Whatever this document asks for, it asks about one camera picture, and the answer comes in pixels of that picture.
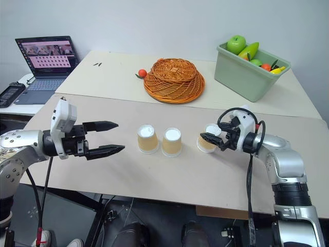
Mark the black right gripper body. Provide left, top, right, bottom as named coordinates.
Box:
left=218, top=126, right=240, bottom=152

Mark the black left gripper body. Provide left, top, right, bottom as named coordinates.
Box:
left=61, top=123, right=90, bottom=157

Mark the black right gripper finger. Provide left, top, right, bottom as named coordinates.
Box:
left=199, top=132, right=224, bottom=148

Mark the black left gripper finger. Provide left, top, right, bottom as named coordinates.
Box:
left=82, top=120, right=119, bottom=133
left=85, top=144, right=126, bottom=161

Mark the tan paper cup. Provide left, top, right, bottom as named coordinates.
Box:
left=137, top=124, right=159, bottom=154
left=161, top=127, right=182, bottom=158
left=196, top=123, right=222, bottom=154

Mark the pale green plastic bin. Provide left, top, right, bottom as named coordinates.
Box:
left=214, top=42, right=291, bottom=103

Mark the orange wicker basket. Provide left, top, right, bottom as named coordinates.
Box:
left=143, top=58, right=206, bottom=104

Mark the orange tangerine with leaf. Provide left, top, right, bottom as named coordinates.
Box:
left=261, top=59, right=280, bottom=72

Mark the black handheld device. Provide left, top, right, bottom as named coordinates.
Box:
left=0, top=81, right=27, bottom=109

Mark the dark grey laptop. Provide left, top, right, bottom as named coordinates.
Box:
left=14, top=35, right=81, bottom=105

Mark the dark rounded shape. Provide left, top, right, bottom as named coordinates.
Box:
left=113, top=222, right=150, bottom=247
left=180, top=221, right=207, bottom=247

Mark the black power socket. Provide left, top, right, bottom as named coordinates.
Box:
left=221, top=226, right=235, bottom=239

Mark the yellow green mango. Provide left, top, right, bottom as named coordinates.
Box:
left=237, top=42, right=260, bottom=60

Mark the green apple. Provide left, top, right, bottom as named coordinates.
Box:
left=226, top=35, right=247, bottom=55

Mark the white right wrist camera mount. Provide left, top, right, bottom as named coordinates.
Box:
left=230, top=104, right=258, bottom=152

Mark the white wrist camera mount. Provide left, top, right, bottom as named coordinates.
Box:
left=50, top=98, right=78, bottom=160
left=230, top=104, right=258, bottom=152

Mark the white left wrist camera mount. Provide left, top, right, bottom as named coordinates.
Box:
left=50, top=98, right=78, bottom=160

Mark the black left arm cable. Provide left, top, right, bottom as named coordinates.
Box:
left=25, top=156, right=54, bottom=246

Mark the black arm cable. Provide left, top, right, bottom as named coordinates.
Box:
left=217, top=107, right=266, bottom=236
left=25, top=156, right=54, bottom=246

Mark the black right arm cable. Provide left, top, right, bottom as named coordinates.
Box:
left=217, top=107, right=266, bottom=236

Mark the black metal table frame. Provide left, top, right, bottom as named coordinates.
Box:
left=86, top=193, right=117, bottom=247

